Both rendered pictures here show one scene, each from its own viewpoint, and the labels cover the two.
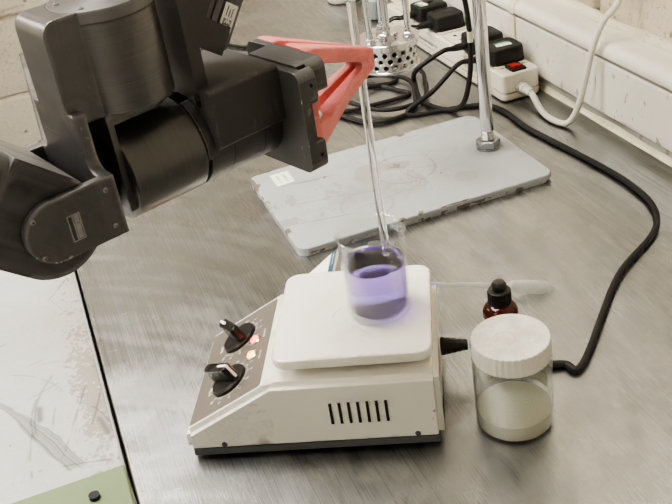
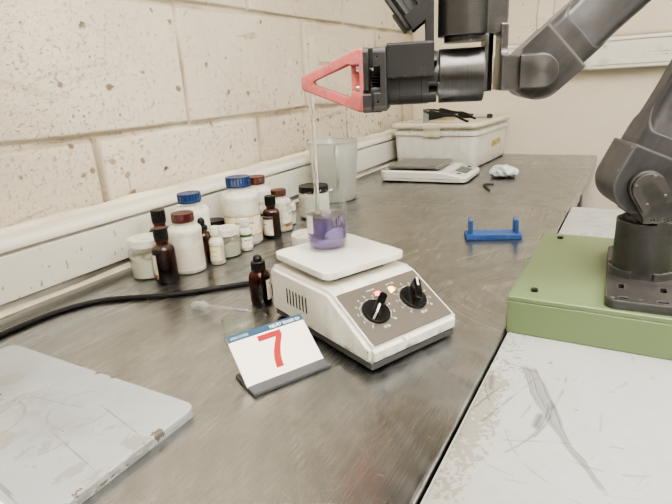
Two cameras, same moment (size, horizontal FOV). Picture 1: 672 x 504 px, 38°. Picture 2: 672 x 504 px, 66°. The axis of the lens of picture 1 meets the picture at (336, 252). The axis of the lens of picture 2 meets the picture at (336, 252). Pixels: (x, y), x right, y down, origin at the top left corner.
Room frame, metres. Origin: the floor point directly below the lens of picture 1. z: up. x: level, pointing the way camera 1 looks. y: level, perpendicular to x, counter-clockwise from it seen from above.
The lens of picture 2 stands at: (1.06, 0.43, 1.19)
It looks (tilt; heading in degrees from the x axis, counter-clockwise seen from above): 18 degrees down; 226
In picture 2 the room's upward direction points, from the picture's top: 3 degrees counter-clockwise
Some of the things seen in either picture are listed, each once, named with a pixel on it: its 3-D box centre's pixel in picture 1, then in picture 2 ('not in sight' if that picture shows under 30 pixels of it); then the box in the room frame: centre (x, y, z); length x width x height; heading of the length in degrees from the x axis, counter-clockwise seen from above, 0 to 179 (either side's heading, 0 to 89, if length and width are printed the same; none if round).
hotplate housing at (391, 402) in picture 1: (329, 360); (352, 292); (0.64, 0.02, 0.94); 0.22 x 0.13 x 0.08; 81
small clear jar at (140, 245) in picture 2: not in sight; (147, 256); (0.72, -0.37, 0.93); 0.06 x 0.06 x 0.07
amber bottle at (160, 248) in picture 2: not in sight; (163, 254); (0.71, -0.32, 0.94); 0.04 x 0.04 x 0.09
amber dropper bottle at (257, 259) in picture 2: (500, 314); (259, 278); (0.67, -0.13, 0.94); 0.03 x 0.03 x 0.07
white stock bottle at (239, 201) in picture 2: not in sight; (241, 209); (0.51, -0.39, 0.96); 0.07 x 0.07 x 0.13
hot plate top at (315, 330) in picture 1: (354, 314); (338, 254); (0.63, -0.01, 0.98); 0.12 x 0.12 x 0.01; 81
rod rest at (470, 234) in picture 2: not in sight; (492, 228); (0.22, -0.02, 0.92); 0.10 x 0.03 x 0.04; 127
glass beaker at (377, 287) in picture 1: (375, 270); (328, 219); (0.63, -0.03, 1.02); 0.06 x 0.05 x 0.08; 12
